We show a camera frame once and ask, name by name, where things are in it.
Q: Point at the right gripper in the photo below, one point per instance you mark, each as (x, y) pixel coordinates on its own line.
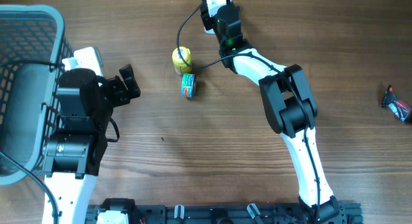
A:
(206, 17)

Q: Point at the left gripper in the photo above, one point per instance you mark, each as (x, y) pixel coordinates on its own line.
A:
(122, 96)

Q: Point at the yellow lidded jar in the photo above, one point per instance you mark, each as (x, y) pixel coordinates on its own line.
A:
(181, 58)

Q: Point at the colourful tin can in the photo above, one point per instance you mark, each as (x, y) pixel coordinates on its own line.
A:
(188, 86)

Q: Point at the black red snack packet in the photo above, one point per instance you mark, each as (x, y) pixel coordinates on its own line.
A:
(401, 109)

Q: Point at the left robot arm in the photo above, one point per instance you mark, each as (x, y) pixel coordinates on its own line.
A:
(77, 145)

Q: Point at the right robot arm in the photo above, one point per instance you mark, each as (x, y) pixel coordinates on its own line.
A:
(288, 102)

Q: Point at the white barcode scanner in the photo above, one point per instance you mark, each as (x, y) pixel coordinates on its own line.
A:
(211, 31)

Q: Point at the grey plastic mesh basket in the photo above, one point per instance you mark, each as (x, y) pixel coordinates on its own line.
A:
(33, 44)

